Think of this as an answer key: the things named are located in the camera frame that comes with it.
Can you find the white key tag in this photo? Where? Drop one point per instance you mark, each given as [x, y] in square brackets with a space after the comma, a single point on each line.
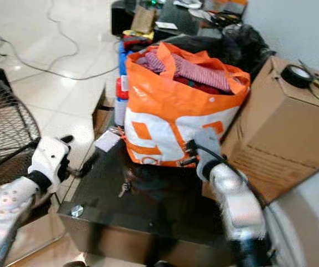
[107, 140]

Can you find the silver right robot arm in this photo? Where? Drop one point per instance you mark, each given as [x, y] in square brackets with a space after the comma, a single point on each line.
[240, 206]

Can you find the small metal keys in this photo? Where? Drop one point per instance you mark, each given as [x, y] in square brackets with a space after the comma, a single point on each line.
[122, 190]

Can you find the orange and white shopping bag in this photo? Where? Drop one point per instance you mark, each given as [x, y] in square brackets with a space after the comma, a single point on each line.
[176, 111]

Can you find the small open cardboard box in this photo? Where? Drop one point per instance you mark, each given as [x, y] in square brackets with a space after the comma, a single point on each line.
[101, 114]

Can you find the red and white bottle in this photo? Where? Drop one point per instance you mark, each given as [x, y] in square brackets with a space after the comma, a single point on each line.
[120, 105]

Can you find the black glass table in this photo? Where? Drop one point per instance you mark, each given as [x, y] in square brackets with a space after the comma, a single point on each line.
[143, 217]

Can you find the striped pink cloth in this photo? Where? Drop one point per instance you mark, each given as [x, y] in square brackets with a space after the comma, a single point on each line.
[201, 72]

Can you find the large brown cardboard box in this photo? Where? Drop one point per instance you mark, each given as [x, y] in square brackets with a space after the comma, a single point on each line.
[287, 139]

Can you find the blue bag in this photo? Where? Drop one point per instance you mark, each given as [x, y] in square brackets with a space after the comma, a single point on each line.
[122, 61]

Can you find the black tape roll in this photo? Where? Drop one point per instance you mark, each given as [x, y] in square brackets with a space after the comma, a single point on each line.
[290, 79]

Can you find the black rubbish bag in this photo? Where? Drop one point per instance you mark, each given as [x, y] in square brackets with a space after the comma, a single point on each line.
[251, 43]

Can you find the yellow cloth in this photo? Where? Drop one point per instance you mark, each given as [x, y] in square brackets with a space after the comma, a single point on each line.
[145, 34]

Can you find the brown paper bag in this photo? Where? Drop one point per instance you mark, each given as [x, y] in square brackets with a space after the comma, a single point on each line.
[143, 21]

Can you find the black low cabinet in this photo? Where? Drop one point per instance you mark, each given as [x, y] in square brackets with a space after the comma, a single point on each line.
[119, 18]

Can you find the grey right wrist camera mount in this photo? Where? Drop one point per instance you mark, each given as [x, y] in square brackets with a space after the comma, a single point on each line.
[207, 151]

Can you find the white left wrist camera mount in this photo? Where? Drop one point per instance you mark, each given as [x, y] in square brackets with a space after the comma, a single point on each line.
[51, 158]

